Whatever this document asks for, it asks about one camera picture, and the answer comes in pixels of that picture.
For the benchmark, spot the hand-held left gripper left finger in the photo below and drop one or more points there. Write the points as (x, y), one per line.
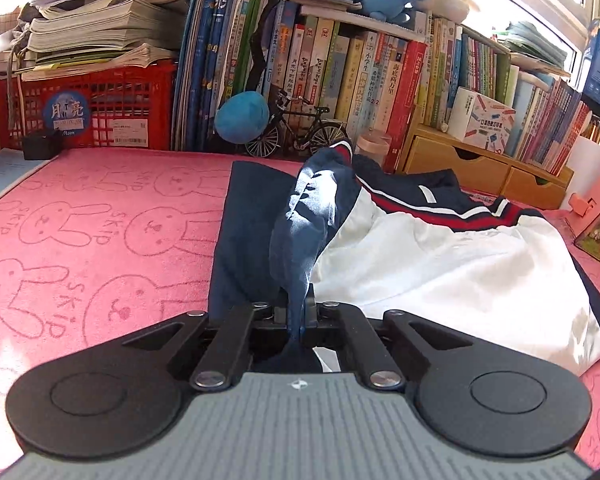
(267, 317)

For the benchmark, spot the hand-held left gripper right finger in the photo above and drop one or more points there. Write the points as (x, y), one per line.
(330, 317)

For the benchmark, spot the navy white jacket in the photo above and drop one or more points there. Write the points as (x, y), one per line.
(430, 260)

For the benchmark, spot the small clear jar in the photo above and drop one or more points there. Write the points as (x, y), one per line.
(375, 147)

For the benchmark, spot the pink rabbit print mat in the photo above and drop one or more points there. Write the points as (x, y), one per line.
(105, 240)

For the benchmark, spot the black model bicycle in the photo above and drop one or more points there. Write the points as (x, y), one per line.
(325, 137)

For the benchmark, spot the wooden drawer organiser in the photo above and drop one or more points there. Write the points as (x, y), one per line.
(460, 165)

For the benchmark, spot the blue plush ball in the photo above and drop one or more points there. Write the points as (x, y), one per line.
(242, 117)

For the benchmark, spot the row of mixed colourful books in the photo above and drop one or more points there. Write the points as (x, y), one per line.
(340, 80)

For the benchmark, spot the white printed carton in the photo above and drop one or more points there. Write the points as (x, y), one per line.
(482, 122)

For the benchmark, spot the red plastic crate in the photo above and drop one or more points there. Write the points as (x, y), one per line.
(130, 105)

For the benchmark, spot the row of tall blue books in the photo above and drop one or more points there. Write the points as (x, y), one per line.
(205, 60)

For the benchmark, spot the row of green spine books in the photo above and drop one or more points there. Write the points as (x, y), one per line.
(470, 70)

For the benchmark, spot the black power adapter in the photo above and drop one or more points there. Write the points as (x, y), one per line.
(40, 145)

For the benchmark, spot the row of leaning pink books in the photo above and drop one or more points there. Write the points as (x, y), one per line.
(550, 120)

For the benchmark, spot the white flat book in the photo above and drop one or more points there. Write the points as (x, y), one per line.
(360, 22)

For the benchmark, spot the blue notepad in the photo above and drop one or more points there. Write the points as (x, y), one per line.
(0, 175)

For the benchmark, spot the small blue plush toy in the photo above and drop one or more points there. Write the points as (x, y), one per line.
(385, 0)

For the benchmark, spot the stack of paper workbooks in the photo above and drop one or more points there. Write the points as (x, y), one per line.
(105, 25)

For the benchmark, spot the stack of blue folders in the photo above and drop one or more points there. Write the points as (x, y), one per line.
(535, 42)

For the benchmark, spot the white grid board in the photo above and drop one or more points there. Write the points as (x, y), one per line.
(5, 20)

